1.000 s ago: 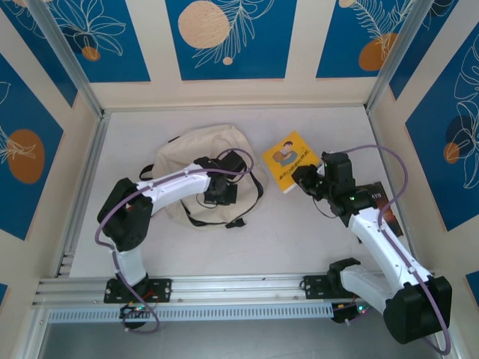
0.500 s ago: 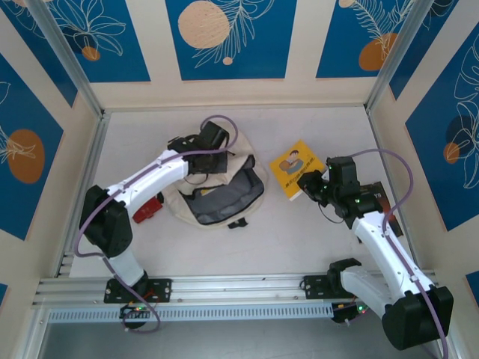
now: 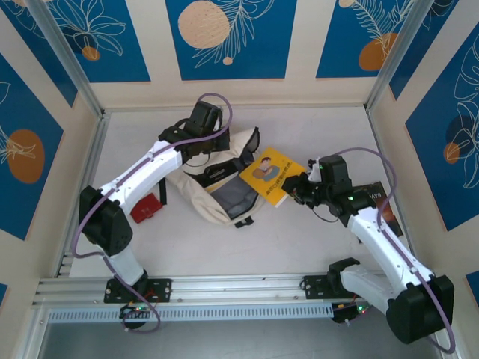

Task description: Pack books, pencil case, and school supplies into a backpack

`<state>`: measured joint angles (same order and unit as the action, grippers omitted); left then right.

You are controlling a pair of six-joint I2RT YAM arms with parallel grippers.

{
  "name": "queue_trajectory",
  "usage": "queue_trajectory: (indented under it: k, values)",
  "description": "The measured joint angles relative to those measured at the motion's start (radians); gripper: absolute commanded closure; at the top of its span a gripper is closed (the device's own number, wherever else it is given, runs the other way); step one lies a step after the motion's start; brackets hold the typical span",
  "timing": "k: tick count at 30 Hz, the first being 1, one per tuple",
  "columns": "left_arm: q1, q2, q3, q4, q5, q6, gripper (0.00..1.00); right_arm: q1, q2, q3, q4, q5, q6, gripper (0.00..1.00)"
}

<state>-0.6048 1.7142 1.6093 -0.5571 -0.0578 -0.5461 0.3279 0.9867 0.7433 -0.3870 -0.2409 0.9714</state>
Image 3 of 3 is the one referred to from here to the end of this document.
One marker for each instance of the red pencil case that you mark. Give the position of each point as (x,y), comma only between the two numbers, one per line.
(144,209)

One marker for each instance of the beige canvas backpack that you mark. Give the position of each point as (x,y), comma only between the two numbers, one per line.
(179,179)

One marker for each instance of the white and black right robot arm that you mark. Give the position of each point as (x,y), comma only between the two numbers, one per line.
(393,254)

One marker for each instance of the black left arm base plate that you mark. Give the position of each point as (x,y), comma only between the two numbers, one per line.
(161,289)

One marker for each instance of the aluminium frame post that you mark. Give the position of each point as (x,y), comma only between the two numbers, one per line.
(63,48)
(397,48)

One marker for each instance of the dark book orange glow cover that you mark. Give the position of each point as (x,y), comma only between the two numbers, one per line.
(391,213)

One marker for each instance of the yellow book with man drawing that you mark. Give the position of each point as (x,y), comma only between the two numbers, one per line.
(273,194)

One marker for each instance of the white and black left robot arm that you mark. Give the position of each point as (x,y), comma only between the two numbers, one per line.
(108,224)

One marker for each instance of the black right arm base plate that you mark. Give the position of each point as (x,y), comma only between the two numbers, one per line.
(314,286)

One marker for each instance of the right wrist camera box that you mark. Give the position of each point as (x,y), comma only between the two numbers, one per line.
(315,170)

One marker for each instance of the aluminium side rail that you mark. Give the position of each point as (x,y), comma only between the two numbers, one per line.
(88,179)
(375,131)

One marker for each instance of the aluminium cross rail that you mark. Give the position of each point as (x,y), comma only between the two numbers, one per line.
(239,286)

